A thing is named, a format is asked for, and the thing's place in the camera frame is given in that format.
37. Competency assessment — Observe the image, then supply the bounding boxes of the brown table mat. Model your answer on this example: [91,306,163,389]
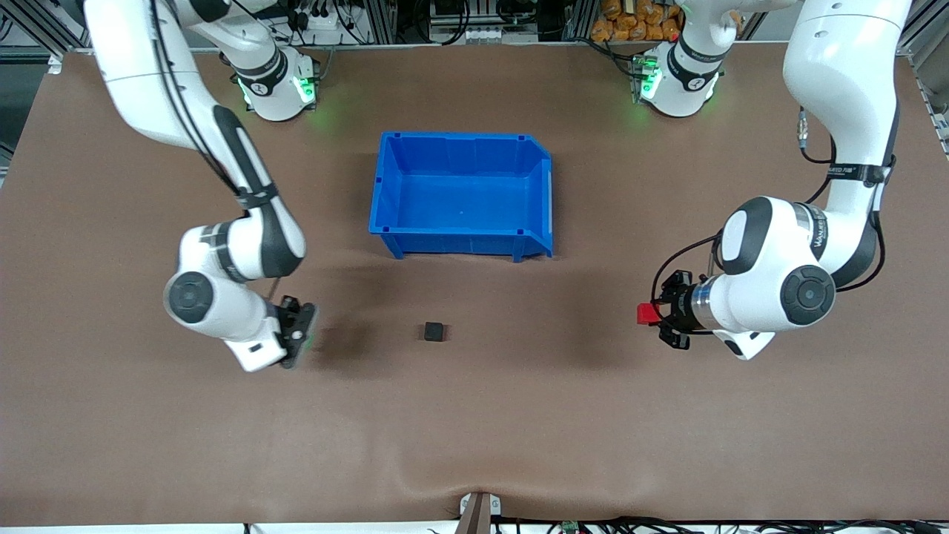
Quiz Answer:
[0,41,949,524]

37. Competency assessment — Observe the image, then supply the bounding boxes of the blue plastic storage bin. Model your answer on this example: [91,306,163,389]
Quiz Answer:
[368,131,555,263]

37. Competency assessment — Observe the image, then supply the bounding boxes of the metal mat clamp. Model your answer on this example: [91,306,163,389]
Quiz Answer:
[458,491,503,534]

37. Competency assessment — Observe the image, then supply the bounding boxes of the orange bag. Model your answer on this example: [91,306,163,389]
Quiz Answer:
[591,0,687,42]

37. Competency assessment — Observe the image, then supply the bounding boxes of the white power strip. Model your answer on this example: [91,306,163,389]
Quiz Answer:
[293,11,349,34]

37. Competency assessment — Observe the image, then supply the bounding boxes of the white connector block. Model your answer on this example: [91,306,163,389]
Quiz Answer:
[430,26,538,44]

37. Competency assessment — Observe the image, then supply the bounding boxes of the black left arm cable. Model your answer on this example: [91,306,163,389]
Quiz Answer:
[651,108,899,336]

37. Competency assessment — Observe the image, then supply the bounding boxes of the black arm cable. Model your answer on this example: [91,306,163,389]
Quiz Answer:
[148,0,249,200]
[651,108,899,336]

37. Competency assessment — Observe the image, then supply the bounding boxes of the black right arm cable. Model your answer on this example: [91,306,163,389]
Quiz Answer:
[148,0,249,200]

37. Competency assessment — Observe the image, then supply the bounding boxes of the aluminium frame profile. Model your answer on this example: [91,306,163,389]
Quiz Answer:
[897,0,949,160]

